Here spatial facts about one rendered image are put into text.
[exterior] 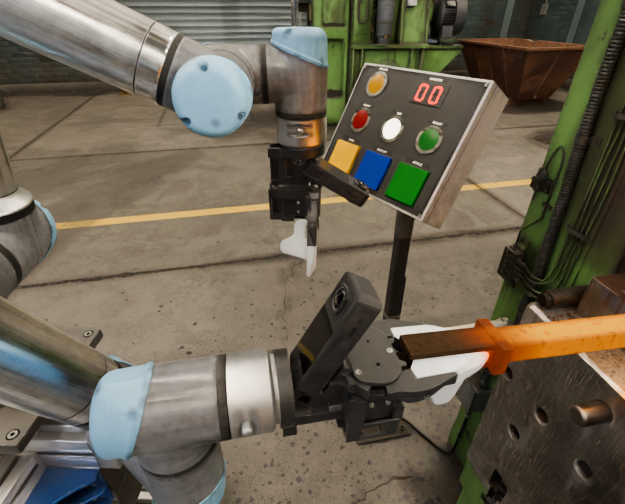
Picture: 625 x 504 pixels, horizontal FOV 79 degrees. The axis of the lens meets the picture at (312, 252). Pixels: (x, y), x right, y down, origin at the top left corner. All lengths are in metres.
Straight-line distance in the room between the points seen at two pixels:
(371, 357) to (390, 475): 1.13
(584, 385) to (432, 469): 0.94
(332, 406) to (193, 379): 0.14
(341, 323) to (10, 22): 0.39
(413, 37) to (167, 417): 5.20
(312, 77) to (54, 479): 0.72
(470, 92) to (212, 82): 0.54
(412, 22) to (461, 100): 4.57
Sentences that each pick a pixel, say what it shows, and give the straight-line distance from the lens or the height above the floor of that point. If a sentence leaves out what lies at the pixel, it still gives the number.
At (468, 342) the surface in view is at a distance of 0.41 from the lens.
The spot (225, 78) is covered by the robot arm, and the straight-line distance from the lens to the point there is 0.40.
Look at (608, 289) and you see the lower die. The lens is 0.68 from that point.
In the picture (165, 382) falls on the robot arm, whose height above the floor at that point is 1.05.
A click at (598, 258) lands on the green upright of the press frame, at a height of 0.92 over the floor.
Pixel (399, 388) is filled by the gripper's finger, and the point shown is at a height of 1.03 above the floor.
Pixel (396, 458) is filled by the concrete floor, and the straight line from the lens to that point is 1.52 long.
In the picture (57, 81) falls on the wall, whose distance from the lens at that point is 8.72.
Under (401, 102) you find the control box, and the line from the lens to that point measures 0.90.
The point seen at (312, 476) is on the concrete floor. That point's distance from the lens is 1.47.
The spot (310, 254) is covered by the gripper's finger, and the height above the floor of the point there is 0.98.
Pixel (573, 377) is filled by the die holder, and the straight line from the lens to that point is 0.67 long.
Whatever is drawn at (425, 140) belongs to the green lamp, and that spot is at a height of 1.09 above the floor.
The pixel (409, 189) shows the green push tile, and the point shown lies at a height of 1.00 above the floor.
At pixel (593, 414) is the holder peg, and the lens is 0.63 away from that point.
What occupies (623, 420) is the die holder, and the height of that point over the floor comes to 0.89.
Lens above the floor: 1.31
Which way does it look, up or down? 33 degrees down
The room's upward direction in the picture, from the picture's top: straight up
